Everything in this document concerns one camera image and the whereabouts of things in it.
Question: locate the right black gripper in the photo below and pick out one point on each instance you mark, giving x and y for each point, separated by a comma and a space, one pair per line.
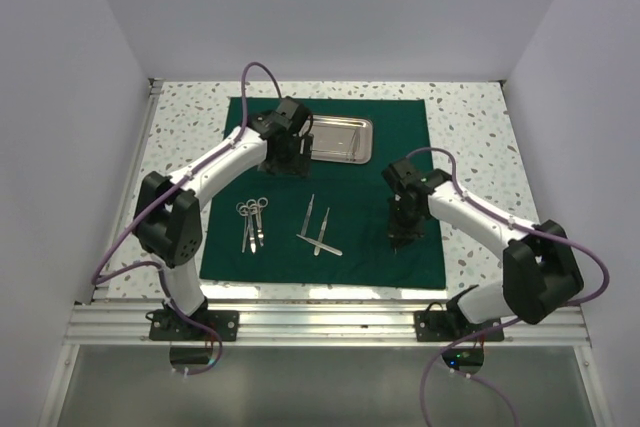
398, 234

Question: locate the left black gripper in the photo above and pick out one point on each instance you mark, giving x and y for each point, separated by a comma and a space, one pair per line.
299, 164

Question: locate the steel scalpel handle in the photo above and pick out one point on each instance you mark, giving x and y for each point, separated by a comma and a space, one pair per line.
321, 246
307, 217
320, 239

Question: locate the green surgical cloth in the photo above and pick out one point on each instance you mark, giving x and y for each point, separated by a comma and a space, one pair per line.
357, 225

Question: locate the steel scissors small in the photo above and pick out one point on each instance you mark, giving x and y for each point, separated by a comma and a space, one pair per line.
256, 230

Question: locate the steel scissors large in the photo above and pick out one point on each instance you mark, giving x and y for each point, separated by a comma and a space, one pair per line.
248, 239

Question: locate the steel forceps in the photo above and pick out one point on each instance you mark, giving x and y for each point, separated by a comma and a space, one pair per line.
358, 149

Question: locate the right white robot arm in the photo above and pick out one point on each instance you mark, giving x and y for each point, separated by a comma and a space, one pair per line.
539, 270

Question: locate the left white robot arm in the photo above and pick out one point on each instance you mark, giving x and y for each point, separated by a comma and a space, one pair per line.
167, 222

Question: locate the steel instrument tray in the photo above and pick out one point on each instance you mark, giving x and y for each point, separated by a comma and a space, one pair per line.
332, 135

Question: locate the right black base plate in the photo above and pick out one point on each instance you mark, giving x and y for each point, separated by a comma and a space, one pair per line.
432, 324

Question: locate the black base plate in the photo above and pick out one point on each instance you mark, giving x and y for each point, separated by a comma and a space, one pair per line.
432, 324
167, 325

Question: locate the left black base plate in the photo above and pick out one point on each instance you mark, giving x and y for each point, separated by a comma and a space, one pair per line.
167, 325

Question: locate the aluminium mounting rail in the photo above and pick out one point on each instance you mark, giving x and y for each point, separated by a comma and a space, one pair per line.
295, 324

